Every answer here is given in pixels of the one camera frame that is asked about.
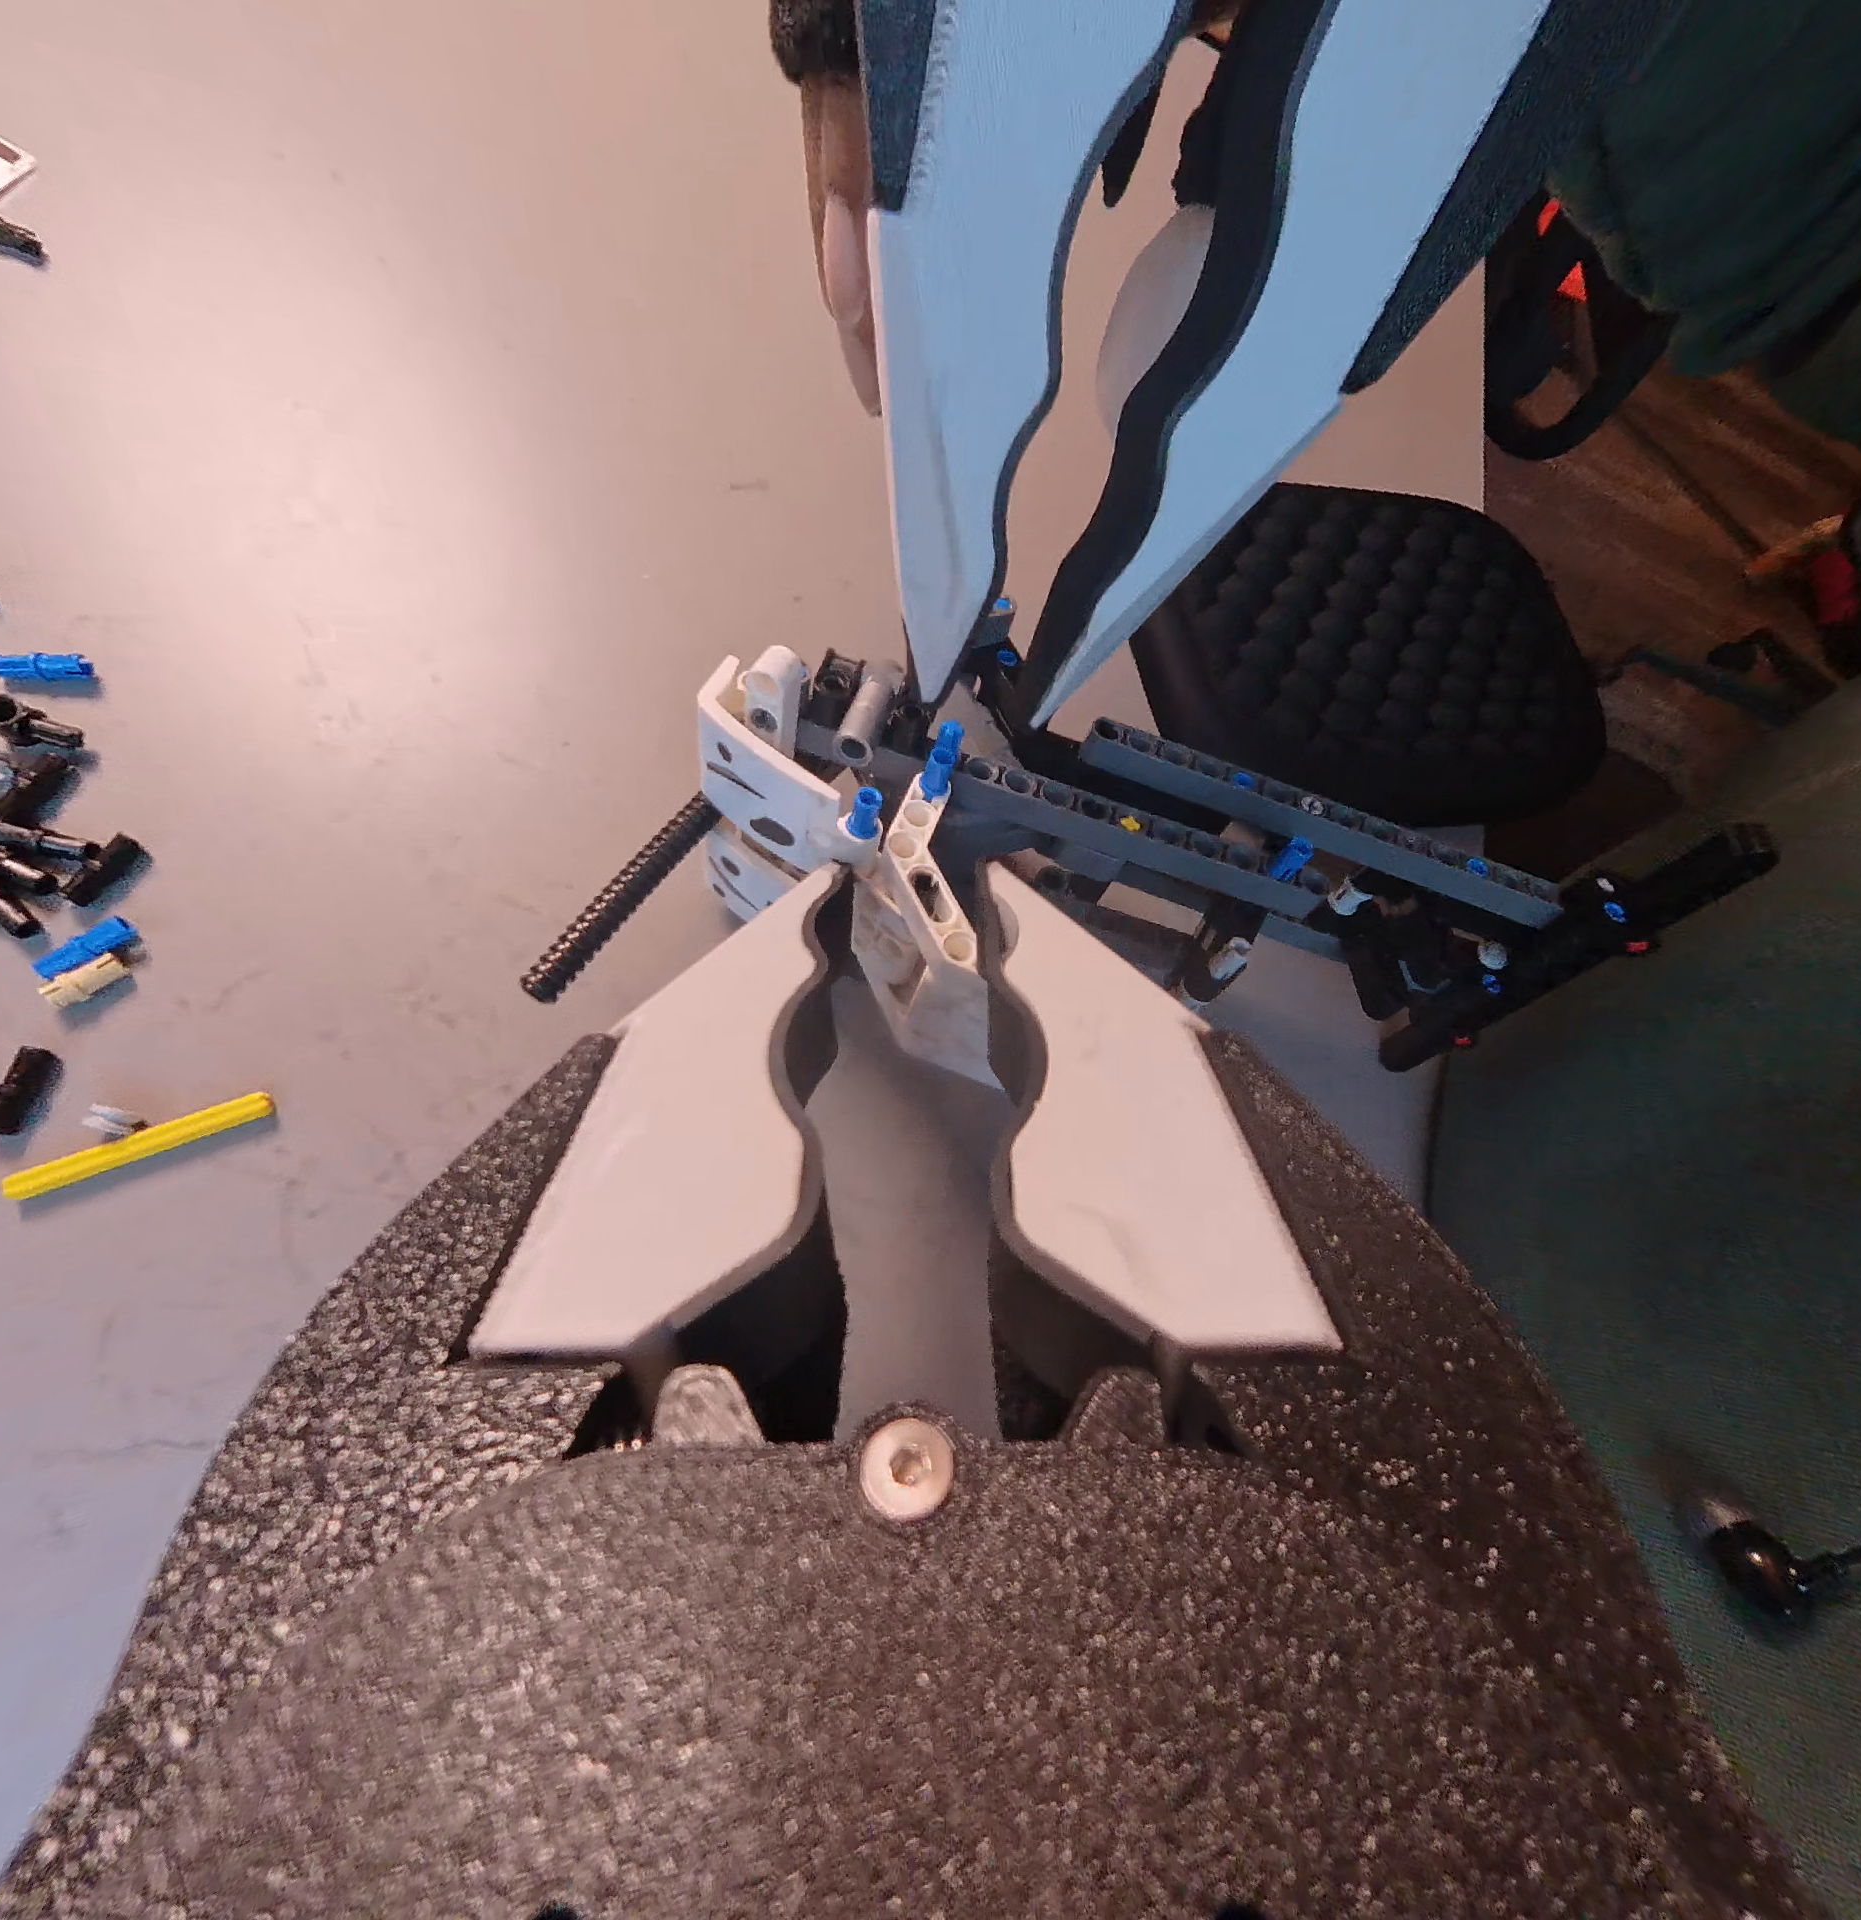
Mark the black padded armrest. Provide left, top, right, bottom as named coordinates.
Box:
left=1129, top=482, right=1611, bottom=829

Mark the person's right hand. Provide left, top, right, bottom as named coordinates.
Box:
left=773, top=0, right=889, bottom=422

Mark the toy truck chassis model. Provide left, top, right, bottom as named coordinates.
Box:
left=521, top=645, right=1782, bottom=1087

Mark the pile of small toy pieces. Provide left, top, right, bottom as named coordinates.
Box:
left=0, top=562, right=154, bottom=1141

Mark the black strap loop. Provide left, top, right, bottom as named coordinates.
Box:
left=1482, top=195, right=1684, bottom=463

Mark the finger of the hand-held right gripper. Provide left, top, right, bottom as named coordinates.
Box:
left=1020, top=0, right=1557, bottom=732
left=867, top=0, right=1197, bottom=711

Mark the black toy spring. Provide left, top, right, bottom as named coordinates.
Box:
left=521, top=789, right=725, bottom=1008

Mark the person's green sweatshirt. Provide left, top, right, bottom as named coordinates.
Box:
left=1427, top=705, right=1861, bottom=1920

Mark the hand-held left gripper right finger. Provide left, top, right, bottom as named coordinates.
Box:
left=982, top=862, right=1344, bottom=1358

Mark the yellow toy axle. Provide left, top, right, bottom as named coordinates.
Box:
left=0, top=1090, right=282, bottom=1204

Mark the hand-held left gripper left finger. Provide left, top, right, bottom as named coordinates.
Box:
left=467, top=868, right=850, bottom=1368

